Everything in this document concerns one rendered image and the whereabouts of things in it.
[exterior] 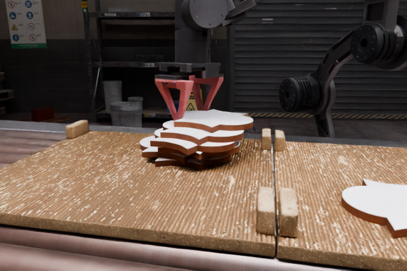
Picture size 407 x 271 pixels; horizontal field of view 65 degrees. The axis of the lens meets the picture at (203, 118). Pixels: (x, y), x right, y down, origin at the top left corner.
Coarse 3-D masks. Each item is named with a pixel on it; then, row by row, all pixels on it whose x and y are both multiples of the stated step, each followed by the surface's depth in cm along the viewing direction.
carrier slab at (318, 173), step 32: (288, 160) 52; (320, 160) 52; (352, 160) 52; (384, 160) 52; (320, 192) 40; (320, 224) 33; (352, 224) 33; (288, 256) 30; (320, 256) 29; (352, 256) 29; (384, 256) 28
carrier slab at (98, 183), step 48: (96, 144) 61; (240, 144) 61; (0, 192) 40; (48, 192) 40; (96, 192) 40; (144, 192) 40; (192, 192) 40; (240, 192) 40; (144, 240) 33; (192, 240) 32; (240, 240) 31
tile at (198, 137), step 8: (168, 128) 52; (176, 128) 51; (184, 128) 51; (192, 128) 51; (160, 136) 50; (168, 136) 49; (176, 136) 49; (184, 136) 48; (192, 136) 47; (200, 136) 47; (208, 136) 47; (216, 136) 47; (224, 136) 47; (232, 136) 47; (240, 136) 49; (200, 144) 46
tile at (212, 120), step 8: (192, 112) 59; (200, 112) 59; (208, 112) 59; (216, 112) 59; (224, 112) 59; (176, 120) 52; (184, 120) 52; (192, 120) 52; (200, 120) 52; (208, 120) 52; (216, 120) 52; (224, 120) 52; (232, 120) 52; (240, 120) 52; (248, 120) 52; (200, 128) 51; (208, 128) 49; (216, 128) 49; (224, 128) 50; (232, 128) 50; (240, 128) 50; (248, 128) 51
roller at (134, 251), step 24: (0, 240) 36; (24, 240) 35; (48, 240) 35; (72, 240) 34; (96, 240) 34; (120, 240) 34; (168, 264) 32; (192, 264) 31; (216, 264) 31; (240, 264) 31; (264, 264) 30; (288, 264) 30; (312, 264) 30
